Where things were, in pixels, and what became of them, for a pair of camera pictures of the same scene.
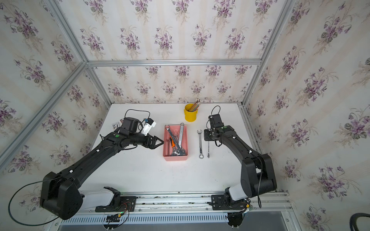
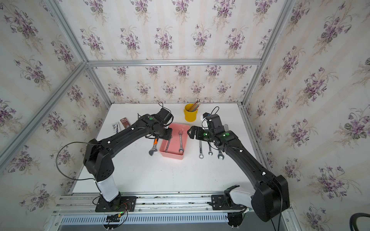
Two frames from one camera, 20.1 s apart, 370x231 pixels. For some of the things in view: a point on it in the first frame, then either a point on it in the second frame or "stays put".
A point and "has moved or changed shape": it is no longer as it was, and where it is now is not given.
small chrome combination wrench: [208, 156] has moved or changed shape
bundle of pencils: [195, 105] stays put
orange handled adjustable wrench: [172, 142] has moved or changed shape
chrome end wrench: [201, 157] stays put
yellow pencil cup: [190, 116] stays put
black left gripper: [152, 145] → [169, 134]
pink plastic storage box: [175, 144] has moved or changed shape
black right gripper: [206, 137] → [198, 130]
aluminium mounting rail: [194, 203] stays put
